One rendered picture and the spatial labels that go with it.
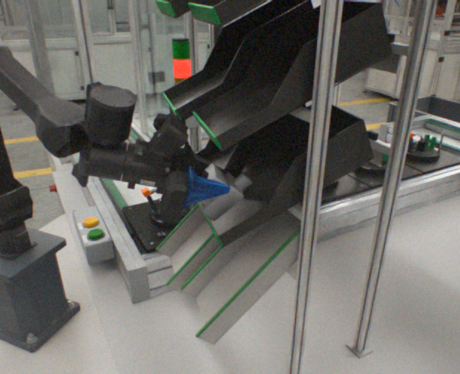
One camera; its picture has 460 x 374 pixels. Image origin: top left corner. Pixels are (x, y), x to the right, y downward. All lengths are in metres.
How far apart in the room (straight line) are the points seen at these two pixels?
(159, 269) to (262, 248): 0.34
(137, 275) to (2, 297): 0.28
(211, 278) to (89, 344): 0.32
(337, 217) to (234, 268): 0.54
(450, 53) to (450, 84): 0.41
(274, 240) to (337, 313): 0.34
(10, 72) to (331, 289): 0.84
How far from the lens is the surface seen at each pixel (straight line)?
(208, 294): 0.83
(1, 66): 0.72
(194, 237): 0.93
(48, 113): 0.64
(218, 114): 0.67
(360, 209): 1.32
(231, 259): 0.82
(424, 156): 1.66
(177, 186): 0.52
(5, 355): 1.04
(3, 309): 1.00
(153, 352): 0.94
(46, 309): 1.00
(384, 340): 1.01
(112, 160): 0.58
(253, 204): 0.69
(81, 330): 1.03
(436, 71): 5.98
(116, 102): 0.54
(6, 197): 0.86
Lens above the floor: 1.55
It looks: 27 degrees down
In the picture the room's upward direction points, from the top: straight up
